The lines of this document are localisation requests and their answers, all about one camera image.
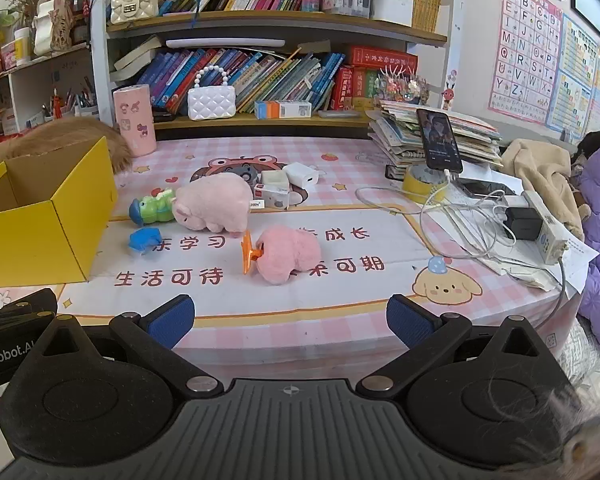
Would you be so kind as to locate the pens in holder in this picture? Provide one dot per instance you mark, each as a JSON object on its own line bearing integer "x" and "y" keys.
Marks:
{"x": 80, "y": 102}

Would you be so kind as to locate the colourful beaded hair ornament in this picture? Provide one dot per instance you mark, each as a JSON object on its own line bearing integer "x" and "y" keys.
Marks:
{"x": 400, "y": 87}

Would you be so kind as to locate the pink cartoon cylinder container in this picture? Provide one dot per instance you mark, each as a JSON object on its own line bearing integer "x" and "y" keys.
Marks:
{"x": 135, "y": 125}

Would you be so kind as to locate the brown furry cloth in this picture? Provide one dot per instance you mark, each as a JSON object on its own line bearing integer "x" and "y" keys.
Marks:
{"x": 65, "y": 132}

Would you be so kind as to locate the small blue plastic toy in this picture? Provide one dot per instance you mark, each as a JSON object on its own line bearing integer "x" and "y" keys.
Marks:
{"x": 144, "y": 239}

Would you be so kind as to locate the black power adapter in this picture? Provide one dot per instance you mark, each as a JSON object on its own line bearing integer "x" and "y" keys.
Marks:
{"x": 522, "y": 222}

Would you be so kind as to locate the small pink plush toy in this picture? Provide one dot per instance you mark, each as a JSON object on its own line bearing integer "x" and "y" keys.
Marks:
{"x": 285, "y": 255}

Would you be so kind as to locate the orange plastic toy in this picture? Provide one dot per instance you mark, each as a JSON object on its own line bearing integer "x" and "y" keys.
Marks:
{"x": 248, "y": 252}

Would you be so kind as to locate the white long flat case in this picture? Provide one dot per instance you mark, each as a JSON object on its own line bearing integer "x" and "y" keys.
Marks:
{"x": 225, "y": 43}

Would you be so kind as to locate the small white jar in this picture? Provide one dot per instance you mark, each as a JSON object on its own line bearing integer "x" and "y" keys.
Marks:
{"x": 22, "y": 45}

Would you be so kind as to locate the black printed card pack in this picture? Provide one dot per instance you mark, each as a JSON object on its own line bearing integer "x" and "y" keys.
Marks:
{"x": 395, "y": 172}

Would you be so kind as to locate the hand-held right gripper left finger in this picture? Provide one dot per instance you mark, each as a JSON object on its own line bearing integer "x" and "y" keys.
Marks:
{"x": 172, "y": 322}

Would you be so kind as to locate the black smartphone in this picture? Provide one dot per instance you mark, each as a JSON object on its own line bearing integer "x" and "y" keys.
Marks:
{"x": 437, "y": 140}

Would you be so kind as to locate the white pen holder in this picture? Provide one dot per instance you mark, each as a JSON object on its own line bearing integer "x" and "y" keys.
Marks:
{"x": 392, "y": 7}

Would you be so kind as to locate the red thick dictionary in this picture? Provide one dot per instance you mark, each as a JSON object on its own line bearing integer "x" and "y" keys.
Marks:
{"x": 342, "y": 89}

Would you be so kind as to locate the beige coat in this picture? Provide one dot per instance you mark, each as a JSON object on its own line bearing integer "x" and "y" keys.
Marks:
{"x": 545, "y": 170}

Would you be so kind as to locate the pile of lying books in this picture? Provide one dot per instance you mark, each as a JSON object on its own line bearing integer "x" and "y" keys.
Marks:
{"x": 137, "y": 60}

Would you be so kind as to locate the dark flat phone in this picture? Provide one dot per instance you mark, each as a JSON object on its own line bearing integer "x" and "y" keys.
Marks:
{"x": 482, "y": 187}

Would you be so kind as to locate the white quilted pearl handbag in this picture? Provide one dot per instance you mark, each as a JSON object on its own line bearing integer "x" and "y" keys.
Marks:
{"x": 211, "y": 102}

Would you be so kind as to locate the orange-red thick dictionary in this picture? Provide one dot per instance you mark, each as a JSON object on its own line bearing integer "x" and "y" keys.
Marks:
{"x": 364, "y": 85}

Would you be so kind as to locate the pink alphabet wall poster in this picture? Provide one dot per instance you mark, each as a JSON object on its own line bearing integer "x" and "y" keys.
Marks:
{"x": 527, "y": 50}

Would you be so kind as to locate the white power strip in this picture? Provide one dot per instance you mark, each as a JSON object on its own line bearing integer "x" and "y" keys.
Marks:
{"x": 547, "y": 235}

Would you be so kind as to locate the white USB charger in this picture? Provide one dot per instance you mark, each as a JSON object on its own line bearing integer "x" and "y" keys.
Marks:
{"x": 302, "y": 176}

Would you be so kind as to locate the stack of booklets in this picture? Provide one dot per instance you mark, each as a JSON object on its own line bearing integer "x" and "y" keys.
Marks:
{"x": 405, "y": 135}

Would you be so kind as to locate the red boxed dictionary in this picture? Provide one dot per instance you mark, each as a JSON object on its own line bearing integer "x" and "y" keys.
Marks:
{"x": 380, "y": 59}

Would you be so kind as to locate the row of colourful books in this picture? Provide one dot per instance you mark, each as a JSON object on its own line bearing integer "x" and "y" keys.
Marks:
{"x": 260, "y": 72}

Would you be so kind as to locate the orange blue white carton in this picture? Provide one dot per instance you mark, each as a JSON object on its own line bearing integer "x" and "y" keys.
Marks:
{"x": 285, "y": 110}

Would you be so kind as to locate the white side shelf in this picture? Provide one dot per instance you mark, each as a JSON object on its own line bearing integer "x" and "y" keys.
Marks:
{"x": 45, "y": 85}

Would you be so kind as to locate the pink cartoon desk mat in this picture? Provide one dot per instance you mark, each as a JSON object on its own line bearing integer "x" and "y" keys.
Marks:
{"x": 330, "y": 300}

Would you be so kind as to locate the grey furry cuff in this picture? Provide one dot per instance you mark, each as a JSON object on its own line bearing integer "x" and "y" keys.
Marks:
{"x": 590, "y": 440}

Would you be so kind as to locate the grey flat case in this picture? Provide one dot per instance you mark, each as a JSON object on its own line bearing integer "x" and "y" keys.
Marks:
{"x": 340, "y": 113}

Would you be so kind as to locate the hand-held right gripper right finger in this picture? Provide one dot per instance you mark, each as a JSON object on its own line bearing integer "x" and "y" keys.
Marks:
{"x": 405, "y": 322}

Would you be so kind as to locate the yellow cardboard box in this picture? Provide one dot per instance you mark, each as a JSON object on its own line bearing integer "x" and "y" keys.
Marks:
{"x": 30, "y": 245}

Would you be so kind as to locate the red wall sticker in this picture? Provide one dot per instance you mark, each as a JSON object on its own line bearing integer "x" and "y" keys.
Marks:
{"x": 448, "y": 92}

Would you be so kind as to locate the large pale pink plush pig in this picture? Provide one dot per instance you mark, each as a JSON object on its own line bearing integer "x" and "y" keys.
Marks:
{"x": 215, "y": 202}

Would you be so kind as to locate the yellow tape roll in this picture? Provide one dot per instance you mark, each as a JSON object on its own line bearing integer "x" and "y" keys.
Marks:
{"x": 415, "y": 185}

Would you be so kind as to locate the green frog toy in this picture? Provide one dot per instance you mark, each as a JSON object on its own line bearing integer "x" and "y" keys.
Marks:
{"x": 155, "y": 208}

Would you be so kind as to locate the blue yellow wall poster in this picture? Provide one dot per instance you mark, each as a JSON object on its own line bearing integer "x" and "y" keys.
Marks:
{"x": 575, "y": 85}

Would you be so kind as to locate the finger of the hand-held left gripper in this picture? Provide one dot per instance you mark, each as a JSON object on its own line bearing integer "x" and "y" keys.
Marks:
{"x": 15, "y": 324}
{"x": 25, "y": 305}

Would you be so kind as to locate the black flat item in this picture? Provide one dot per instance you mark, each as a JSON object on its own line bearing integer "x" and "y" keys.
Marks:
{"x": 164, "y": 117}

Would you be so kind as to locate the small white red box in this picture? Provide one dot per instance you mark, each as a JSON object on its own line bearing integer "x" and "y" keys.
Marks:
{"x": 275, "y": 195}

